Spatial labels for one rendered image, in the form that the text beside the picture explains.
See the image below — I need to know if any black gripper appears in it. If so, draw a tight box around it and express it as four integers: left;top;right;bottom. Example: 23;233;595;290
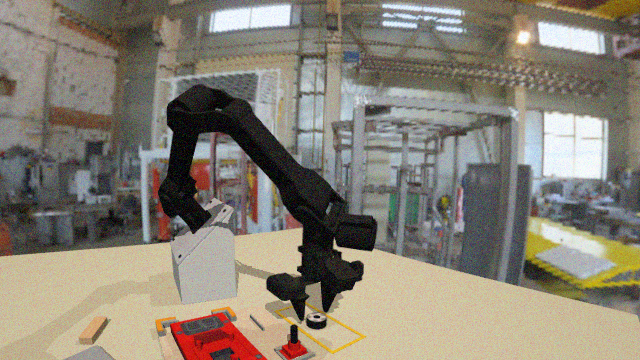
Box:
266;243;338;321

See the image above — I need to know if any black and white wheel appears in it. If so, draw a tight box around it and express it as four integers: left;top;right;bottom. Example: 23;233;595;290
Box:
306;312;327;329

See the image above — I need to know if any orange flat rectangular block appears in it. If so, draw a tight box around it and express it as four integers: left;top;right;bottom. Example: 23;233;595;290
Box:
78;316;108;345

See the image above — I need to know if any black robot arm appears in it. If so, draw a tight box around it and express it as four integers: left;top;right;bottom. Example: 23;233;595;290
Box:
158;84;378;294

